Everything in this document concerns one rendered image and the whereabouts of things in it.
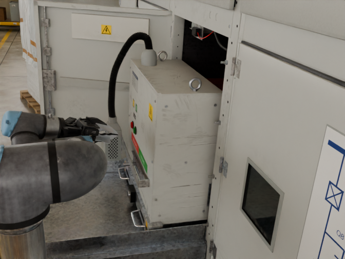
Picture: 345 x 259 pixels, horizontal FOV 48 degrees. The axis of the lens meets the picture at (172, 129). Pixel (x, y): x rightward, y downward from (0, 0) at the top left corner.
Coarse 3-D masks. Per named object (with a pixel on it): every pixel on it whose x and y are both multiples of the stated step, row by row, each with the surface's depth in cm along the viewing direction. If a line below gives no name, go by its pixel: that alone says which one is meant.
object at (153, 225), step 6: (126, 168) 176; (126, 174) 177; (132, 174) 167; (132, 180) 163; (138, 192) 154; (138, 198) 151; (138, 204) 151; (144, 210) 143; (144, 216) 141; (150, 222) 136; (156, 222) 137; (150, 228) 134; (156, 228) 135; (162, 228) 136
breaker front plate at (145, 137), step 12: (144, 84) 137; (132, 96) 160; (144, 96) 138; (156, 96) 121; (132, 108) 161; (144, 108) 138; (156, 108) 121; (132, 120) 163; (144, 120) 139; (132, 132) 164; (144, 132) 140; (132, 144) 165; (144, 144) 141; (132, 156) 166; (144, 156) 142; (144, 192) 145; (144, 204) 146
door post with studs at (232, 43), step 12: (240, 0) 106; (228, 48) 115; (228, 60) 115; (228, 72) 115; (228, 84) 115; (228, 96) 116; (228, 108) 116; (216, 144) 128; (216, 156) 128; (216, 168) 127; (216, 180) 128; (216, 192) 128; (216, 204) 129
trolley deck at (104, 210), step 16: (112, 176) 181; (96, 192) 167; (112, 192) 168; (64, 208) 155; (80, 208) 155; (96, 208) 156; (112, 208) 157; (128, 208) 157; (48, 224) 145; (64, 224) 145; (80, 224) 146; (96, 224) 146; (112, 224) 147; (128, 224) 148; (48, 240) 136; (96, 256) 130; (112, 256) 131; (128, 256) 131; (144, 256) 133; (160, 256) 135; (176, 256) 137; (192, 256) 139
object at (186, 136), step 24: (144, 72) 141; (168, 72) 145; (192, 72) 148; (168, 96) 120; (192, 96) 122; (216, 96) 125; (168, 120) 123; (192, 120) 126; (216, 120) 128; (168, 144) 127; (192, 144) 129; (168, 168) 130; (192, 168) 133; (168, 192) 134; (192, 192) 136; (168, 216) 138; (192, 216) 140
